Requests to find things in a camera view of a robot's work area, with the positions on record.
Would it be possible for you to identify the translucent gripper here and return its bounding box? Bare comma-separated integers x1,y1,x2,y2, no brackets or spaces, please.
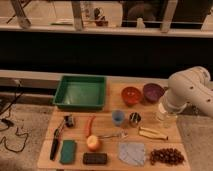
156,103,177,128

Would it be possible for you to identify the black cable on floor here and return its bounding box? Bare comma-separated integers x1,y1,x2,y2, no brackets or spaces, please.
0,79,30,154

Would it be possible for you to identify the green plastic tray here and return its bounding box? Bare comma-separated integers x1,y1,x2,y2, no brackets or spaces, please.
53,76,106,110

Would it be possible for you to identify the dark red grape bunch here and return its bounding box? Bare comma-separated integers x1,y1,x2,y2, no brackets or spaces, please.
150,148,185,165

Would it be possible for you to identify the metal cup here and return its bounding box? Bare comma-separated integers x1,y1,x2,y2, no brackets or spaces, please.
129,112,141,127

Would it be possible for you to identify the small black binder clip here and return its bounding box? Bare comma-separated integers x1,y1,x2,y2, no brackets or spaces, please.
64,115,75,128

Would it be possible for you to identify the red bowl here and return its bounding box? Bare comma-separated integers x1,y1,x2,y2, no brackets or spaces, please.
121,86,142,107

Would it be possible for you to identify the blue plastic cup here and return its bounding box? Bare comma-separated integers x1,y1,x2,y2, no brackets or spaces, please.
112,110,125,126

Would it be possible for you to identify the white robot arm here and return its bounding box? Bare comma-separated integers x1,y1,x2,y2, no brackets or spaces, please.
155,66,213,128

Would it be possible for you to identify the black handled knife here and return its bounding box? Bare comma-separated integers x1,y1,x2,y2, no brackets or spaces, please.
50,129,60,161

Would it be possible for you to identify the orange carrot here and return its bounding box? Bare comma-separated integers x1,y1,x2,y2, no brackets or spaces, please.
85,116,96,138

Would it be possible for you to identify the green sponge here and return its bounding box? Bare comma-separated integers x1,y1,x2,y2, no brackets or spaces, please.
60,140,76,164

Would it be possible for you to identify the red handled tool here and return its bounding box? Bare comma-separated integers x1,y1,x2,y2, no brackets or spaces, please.
54,120,65,138

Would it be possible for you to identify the banana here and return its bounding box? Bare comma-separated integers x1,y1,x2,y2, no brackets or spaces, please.
138,127,168,140

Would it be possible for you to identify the purple bowl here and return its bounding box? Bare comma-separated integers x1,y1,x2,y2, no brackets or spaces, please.
143,83,165,103

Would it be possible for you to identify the blue cloth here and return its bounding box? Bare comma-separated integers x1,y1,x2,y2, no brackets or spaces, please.
118,142,146,166

